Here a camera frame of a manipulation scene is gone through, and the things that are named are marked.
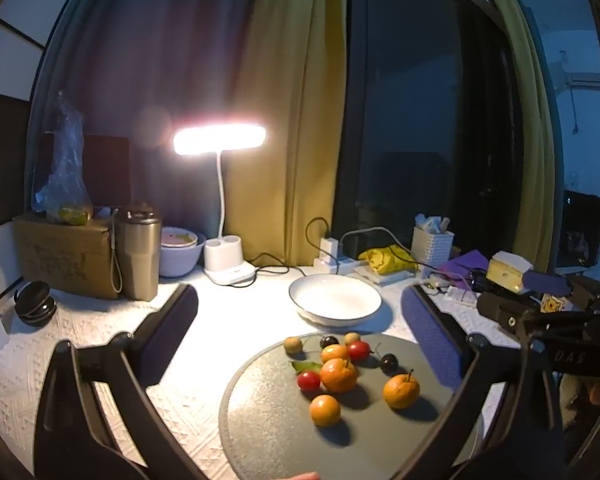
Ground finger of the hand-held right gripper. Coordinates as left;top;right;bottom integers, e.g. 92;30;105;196
476;290;541;337
522;270;600;302

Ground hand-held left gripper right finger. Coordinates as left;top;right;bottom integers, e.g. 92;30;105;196
390;282;568;480

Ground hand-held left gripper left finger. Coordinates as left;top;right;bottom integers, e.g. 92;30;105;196
32;282;211;480

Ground small orange with stem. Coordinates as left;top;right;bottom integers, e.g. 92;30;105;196
383;369;421;410

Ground white round plate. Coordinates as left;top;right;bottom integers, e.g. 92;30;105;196
288;274;383;328

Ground orange with green leaves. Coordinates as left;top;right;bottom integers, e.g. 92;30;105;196
321;357;358;394

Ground grey round tray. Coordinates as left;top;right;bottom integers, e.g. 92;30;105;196
219;331;483;480

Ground yellow white cheese block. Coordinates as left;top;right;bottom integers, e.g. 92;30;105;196
487;251;533;295

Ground eyeglasses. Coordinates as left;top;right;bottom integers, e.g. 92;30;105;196
430;269;492;296

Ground purple notebook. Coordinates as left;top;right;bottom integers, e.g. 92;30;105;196
437;249;496;281

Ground lavender bowl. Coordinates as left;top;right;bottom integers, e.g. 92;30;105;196
158;230;207;278

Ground dark monitor screen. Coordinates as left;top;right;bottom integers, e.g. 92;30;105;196
557;190;600;268

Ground white desk lamp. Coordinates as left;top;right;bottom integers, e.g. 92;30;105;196
172;125;269;287

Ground white textured table cover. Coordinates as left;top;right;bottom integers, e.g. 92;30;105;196
0;255;556;480

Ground white woven basket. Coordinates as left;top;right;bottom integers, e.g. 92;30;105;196
411;225;455;273

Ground yellow cartoon pouch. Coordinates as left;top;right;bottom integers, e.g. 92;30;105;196
358;245;418;275

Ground white patterned bowl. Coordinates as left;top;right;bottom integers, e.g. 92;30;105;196
161;227;199;249

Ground white blue packets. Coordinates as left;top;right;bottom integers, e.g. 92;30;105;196
415;214;452;234

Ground white power strip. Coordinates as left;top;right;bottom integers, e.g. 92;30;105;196
312;257;366;276

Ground cardboard box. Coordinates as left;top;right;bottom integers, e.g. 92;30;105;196
12;212;126;301

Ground black round case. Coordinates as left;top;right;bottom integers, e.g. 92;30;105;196
14;281;57;328

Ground yellowish green fruit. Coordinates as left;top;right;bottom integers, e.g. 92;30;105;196
59;203;89;225

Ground pale green curtain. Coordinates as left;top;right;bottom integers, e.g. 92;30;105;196
480;0;562;272

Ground clear plastic bag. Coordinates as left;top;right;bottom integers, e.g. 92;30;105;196
32;91;95;226

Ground black panel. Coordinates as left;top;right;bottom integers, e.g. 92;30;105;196
0;90;33;234

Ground dark glass window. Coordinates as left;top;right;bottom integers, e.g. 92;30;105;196
332;0;526;271

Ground yellow curtain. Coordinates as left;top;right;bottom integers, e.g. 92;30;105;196
225;0;349;267

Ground blue grey curtain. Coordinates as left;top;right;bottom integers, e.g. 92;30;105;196
27;0;281;261

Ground steel tumbler with strap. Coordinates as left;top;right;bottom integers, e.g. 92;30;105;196
109;202;163;302

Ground white cable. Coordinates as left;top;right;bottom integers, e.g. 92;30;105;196
340;226;443;273

